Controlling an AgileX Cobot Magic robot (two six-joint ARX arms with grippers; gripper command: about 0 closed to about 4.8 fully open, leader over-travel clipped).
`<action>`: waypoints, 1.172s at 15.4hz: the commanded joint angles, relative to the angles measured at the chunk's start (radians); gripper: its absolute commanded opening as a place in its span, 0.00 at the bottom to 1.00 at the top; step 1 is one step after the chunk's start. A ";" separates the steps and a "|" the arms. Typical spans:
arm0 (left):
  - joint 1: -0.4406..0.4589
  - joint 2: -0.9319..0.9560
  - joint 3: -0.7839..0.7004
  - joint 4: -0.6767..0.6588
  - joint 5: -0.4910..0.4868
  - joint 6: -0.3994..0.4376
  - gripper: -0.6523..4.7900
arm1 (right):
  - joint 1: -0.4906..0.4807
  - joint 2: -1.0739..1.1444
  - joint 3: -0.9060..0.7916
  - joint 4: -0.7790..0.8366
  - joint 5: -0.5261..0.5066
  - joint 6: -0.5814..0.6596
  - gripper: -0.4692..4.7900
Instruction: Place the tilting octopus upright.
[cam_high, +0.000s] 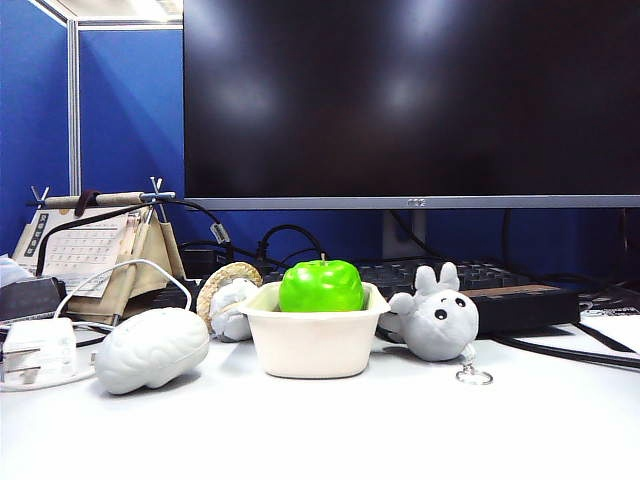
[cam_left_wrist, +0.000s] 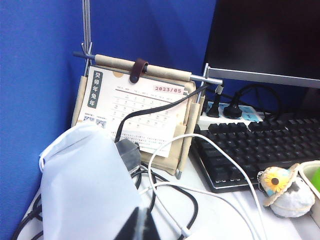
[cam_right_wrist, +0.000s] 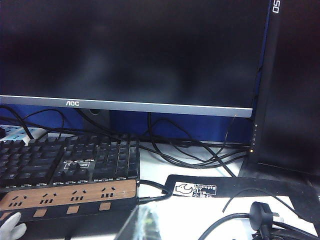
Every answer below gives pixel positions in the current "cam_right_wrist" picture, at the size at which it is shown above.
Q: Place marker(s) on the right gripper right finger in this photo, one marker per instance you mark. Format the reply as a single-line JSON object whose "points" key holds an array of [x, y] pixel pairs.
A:
{"points": [[150, 225]]}

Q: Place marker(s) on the black mechanical keyboard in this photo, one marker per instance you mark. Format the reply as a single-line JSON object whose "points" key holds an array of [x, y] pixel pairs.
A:
{"points": [[75, 155]]}

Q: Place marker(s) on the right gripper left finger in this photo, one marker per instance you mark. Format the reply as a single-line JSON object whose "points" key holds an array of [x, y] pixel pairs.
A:
{"points": [[133, 227]]}

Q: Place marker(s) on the round black wall plug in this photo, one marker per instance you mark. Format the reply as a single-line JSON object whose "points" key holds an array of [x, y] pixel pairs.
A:
{"points": [[262, 215]]}

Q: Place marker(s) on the black AOC monitor silver bezel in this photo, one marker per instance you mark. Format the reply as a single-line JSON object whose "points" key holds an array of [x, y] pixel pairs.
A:
{"points": [[130, 50]]}

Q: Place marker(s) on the black monitor with side buttons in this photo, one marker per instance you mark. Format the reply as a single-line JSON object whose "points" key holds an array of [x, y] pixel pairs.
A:
{"points": [[292, 87]]}

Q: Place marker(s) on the grey octopus plush keyring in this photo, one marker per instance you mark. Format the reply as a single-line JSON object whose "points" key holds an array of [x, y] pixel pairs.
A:
{"points": [[11, 226]]}

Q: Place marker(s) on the black wood-top power strip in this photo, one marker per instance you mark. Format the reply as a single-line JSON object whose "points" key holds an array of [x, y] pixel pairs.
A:
{"points": [[65, 195]]}

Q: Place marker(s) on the white power strip blue labels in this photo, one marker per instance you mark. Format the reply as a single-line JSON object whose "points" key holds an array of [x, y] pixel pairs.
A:
{"points": [[15, 133]]}

